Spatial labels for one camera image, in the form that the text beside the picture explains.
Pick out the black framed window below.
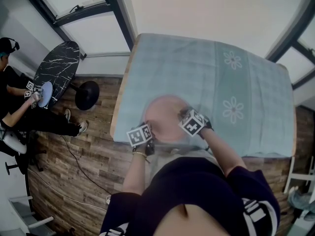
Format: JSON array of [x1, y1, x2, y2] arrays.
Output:
[[265, 0, 315, 90], [19, 0, 139, 59]]

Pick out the person's dark cropped top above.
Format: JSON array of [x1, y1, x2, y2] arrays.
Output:
[[99, 157, 281, 236]]

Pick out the person's left forearm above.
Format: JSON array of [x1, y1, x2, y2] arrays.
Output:
[[122, 151, 151, 197]]

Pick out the person's right forearm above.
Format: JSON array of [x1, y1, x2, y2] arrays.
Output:
[[203, 128, 248, 177]]

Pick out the black cable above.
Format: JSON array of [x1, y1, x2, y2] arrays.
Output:
[[61, 135, 113, 195]]

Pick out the person's grey trousers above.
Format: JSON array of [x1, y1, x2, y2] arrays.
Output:
[[145, 143, 222, 181]]

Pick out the white frame chair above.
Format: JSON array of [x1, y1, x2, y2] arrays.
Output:
[[283, 155, 315, 194]]

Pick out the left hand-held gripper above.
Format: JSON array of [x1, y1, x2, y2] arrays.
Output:
[[126, 123, 156, 156]]

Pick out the black office chair white seat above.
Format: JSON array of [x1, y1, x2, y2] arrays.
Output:
[[0, 121, 48, 177]]

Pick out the white shelf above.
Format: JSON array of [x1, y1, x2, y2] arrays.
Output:
[[8, 195, 55, 236]]

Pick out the blue big plate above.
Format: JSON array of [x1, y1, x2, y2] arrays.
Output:
[[37, 81, 53, 108]]

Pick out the black marble round table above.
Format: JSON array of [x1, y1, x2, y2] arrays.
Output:
[[33, 40, 100, 111]]

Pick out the white cable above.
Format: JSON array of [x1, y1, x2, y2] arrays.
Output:
[[28, 168, 109, 211]]

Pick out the crumpled blue grey cloth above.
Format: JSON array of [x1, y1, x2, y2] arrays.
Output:
[[287, 186, 315, 221]]

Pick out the gold bracelet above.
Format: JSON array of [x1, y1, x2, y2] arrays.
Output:
[[131, 151, 151, 164]]

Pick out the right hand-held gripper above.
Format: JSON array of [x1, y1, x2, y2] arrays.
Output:
[[178, 108, 214, 140]]

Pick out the pink big plate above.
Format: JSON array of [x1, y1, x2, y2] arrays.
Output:
[[144, 94, 195, 145]]

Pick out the light blue flowered tablecloth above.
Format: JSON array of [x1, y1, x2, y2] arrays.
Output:
[[114, 33, 295, 158]]

